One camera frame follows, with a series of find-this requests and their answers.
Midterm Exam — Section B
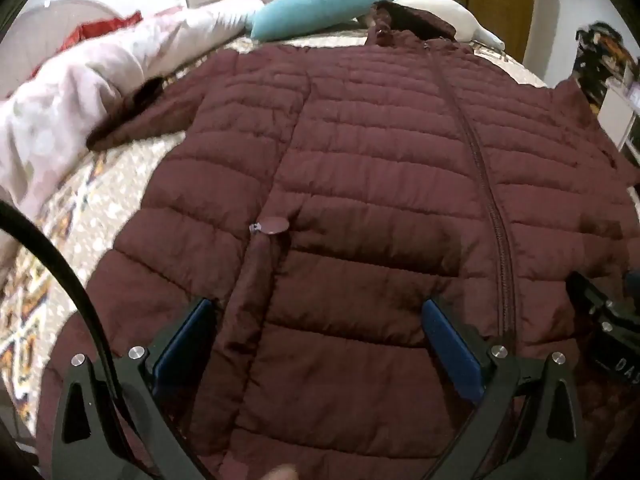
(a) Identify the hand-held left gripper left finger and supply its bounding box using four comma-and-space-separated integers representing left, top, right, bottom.
50, 297, 221, 480

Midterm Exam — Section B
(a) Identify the maroon puffer jacket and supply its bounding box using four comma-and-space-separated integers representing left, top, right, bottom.
35, 2, 640, 480

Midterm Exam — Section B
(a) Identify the teal pillow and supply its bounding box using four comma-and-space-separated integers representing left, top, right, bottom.
250, 0, 397, 43

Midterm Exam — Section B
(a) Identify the pale pink duvet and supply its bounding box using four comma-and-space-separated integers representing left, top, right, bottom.
0, 0, 266, 223

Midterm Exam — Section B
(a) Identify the red cloth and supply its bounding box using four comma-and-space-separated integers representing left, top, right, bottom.
30, 11, 144, 81

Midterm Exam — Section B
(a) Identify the white shelf unit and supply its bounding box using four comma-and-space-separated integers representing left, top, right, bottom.
592, 55, 640, 166

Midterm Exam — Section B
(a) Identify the orange patterned blanket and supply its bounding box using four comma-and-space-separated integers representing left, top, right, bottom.
0, 150, 118, 441

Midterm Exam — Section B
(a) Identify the wooden door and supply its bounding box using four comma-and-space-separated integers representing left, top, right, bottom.
459, 0, 537, 63

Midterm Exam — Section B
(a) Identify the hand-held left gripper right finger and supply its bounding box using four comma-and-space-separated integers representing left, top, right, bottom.
420, 297, 587, 480

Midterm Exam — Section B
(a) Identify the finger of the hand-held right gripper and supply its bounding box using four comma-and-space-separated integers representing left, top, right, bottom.
566, 270, 626, 321

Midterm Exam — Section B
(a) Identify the beige dotted quilt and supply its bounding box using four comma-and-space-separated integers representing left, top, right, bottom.
42, 27, 553, 311

